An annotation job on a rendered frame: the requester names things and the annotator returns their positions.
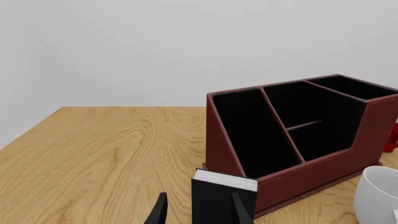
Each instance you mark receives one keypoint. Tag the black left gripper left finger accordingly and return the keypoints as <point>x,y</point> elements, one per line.
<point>160,212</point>

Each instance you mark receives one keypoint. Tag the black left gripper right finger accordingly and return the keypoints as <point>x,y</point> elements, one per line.
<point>241,211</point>

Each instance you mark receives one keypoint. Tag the red-brown desk caddy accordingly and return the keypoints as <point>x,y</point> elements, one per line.
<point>311,149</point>

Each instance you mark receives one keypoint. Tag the white mug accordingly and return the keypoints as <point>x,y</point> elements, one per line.
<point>377,198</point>

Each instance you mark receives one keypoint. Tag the red mug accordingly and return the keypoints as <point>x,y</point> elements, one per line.
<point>392,137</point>

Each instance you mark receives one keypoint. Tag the black book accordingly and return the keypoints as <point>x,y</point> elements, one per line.
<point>214,200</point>

